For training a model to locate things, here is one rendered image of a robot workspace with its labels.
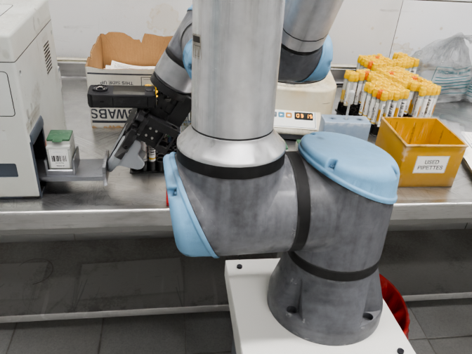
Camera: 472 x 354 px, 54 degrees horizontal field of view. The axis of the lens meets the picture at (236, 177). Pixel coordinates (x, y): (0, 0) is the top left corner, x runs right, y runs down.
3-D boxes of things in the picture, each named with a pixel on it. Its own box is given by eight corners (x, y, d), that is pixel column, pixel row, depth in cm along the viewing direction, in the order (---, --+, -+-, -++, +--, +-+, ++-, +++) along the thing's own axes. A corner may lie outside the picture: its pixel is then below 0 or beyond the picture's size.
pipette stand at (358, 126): (318, 166, 101) (326, 125, 96) (312, 150, 107) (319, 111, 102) (363, 168, 102) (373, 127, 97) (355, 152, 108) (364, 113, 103)
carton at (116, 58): (89, 128, 109) (82, 66, 101) (102, 83, 133) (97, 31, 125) (194, 128, 113) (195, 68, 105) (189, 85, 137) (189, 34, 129)
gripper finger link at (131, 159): (130, 189, 87) (154, 152, 83) (101, 176, 85) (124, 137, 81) (132, 180, 90) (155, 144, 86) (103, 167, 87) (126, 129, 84)
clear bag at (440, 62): (415, 107, 134) (434, 43, 124) (379, 86, 148) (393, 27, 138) (481, 100, 143) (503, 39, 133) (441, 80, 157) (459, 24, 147)
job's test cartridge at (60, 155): (50, 173, 84) (45, 143, 81) (55, 161, 88) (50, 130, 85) (73, 173, 85) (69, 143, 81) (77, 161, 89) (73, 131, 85)
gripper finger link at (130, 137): (121, 164, 82) (144, 125, 79) (112, 160, 82) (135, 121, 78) (122, 151, 86) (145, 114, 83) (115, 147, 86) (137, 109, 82)
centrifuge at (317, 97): (235, 137, 110) (239, 88, 104) (238, 91, 135) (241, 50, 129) (336, 145, 111) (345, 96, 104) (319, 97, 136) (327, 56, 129)
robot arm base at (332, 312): (392, 351, 55) (411, 287, 51) (266, 339, 56) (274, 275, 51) (368, 271, 69) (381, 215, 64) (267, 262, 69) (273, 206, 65)
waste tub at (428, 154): (393, 187, 96) (406, 145, 90) (370, 156, 107) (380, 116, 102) (453, 187, 98) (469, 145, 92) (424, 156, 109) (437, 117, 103)
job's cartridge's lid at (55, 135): (45, 144, 81) (45, 141, 81) (50, 131, 85) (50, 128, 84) (68, 144, 81) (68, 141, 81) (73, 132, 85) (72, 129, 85)
